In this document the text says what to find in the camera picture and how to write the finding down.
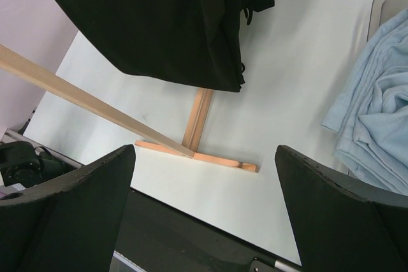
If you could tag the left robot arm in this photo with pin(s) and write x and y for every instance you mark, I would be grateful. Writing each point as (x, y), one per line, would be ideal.
(24, 166)

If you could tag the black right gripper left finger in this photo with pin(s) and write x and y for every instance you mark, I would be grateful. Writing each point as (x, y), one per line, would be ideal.
(69, 223)

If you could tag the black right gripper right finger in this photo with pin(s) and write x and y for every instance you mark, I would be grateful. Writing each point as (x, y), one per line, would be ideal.
(341, 223)

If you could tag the light blue trousers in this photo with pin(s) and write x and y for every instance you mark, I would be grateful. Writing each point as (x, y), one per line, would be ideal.
(369, 116)

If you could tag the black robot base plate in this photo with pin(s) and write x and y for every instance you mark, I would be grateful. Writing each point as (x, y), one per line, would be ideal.
(158, 237)

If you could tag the wooden clothes rack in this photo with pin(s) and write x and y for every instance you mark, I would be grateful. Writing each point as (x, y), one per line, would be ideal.
(43, 78)

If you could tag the clear plastic bin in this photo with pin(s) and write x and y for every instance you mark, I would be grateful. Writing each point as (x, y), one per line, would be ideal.
(382, 11)

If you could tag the front black trousers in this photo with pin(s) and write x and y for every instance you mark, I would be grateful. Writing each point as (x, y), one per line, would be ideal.
(190, 42)

